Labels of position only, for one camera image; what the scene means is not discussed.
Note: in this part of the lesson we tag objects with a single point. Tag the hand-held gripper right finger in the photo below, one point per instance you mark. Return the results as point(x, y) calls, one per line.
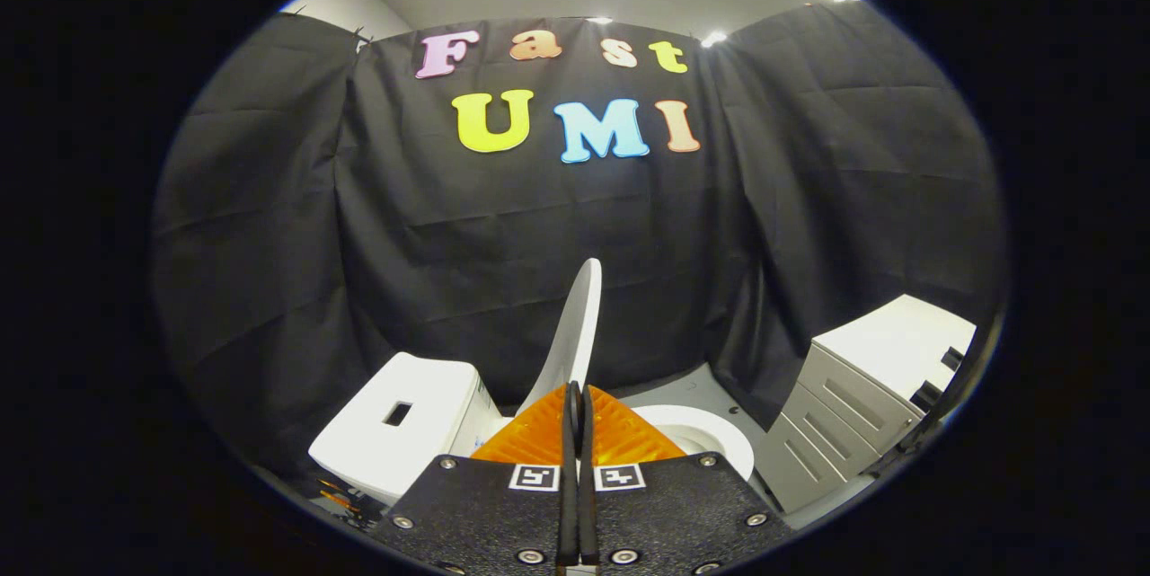
point(674, 513)

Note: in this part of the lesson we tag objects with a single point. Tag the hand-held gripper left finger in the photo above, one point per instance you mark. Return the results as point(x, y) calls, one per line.
point(485, 513)

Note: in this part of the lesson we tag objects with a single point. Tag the white toilet lid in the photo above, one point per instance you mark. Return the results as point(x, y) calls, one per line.
point(575, 333)

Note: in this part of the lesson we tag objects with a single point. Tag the white ceramic toilet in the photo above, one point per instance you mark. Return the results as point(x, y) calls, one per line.
point(359, 450)

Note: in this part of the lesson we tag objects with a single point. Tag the white drawer cabinet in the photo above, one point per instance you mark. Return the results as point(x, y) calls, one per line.
point(844, 405)

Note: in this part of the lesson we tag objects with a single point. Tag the black plastic block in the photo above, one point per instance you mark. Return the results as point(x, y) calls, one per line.
point(952, 358)
point(927, 396)

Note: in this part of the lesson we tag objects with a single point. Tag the black backdrop cloth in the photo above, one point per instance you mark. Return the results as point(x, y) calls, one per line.
point(539, 234)

